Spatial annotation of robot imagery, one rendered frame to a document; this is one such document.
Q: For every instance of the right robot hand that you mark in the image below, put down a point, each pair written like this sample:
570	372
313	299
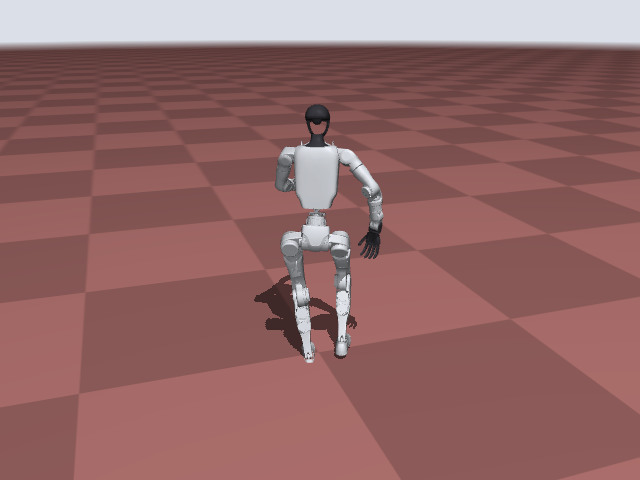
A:
372	239

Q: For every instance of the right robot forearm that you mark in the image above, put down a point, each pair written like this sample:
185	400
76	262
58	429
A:
375	209

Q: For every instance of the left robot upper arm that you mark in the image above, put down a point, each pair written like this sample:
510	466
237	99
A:
285	161

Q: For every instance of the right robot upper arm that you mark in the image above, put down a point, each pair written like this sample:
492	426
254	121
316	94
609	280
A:
348	158

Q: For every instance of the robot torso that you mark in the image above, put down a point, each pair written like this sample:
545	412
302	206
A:
316	172

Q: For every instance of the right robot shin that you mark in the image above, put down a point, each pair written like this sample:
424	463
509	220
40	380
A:
343	303

